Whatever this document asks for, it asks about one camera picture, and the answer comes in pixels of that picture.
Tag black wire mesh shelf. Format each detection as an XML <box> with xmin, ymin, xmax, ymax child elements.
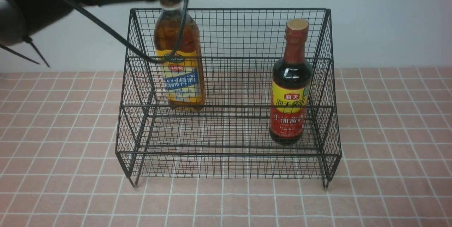
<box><xmin>115</xmin><ymin>8</ymin><xmax>342</xmax><ymax>187</ymax></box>

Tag dark soy sauce bottle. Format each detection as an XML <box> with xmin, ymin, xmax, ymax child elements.
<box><xmin>269</xmin><ymin>18</ymin><xmax>313</xmax><ymax>145</ymax></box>

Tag amber cooking wine bottle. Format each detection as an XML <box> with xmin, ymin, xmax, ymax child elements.
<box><xmin>154</xmin><ymin>0</ymin><xmax>206</xmax><ymax>112</ymax></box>

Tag black cable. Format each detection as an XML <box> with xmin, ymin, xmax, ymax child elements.
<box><xmin>0</xmin><ymin>0</ymin><xmax>199</xmax><ymax>64</ymax></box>

